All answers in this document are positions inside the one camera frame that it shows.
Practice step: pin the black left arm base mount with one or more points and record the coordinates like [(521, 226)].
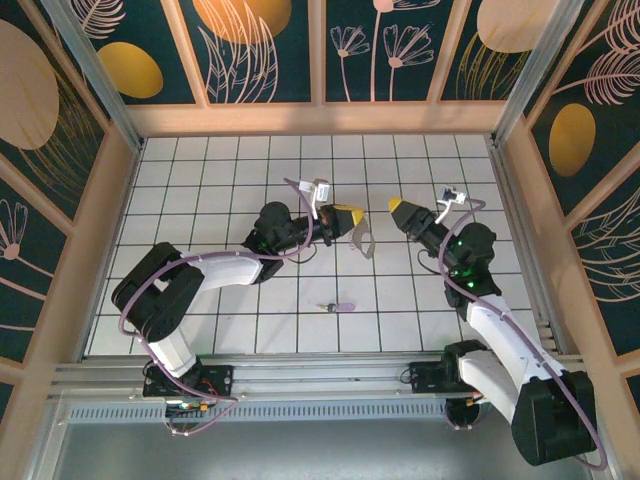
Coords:
[(215, 377)]

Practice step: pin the aluminium side rail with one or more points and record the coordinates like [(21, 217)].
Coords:
[(520, 240)]

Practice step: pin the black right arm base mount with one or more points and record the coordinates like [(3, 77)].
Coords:
[(425, 375)]

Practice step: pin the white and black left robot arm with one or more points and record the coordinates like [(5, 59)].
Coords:
[(225, 272)]

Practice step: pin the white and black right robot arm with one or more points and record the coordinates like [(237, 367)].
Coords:
[(495, 330)]

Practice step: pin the grey sheet metal panel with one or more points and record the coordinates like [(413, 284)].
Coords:
[(320, 455)]

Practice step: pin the long aluminium base rail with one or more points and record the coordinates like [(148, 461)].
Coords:
[(320, 375)]

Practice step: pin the clear plastic zip bag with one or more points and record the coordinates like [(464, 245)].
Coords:
[(364, 242)]

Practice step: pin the aluminium frame post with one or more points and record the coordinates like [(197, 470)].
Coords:
[(95, 75), (540, 65)]

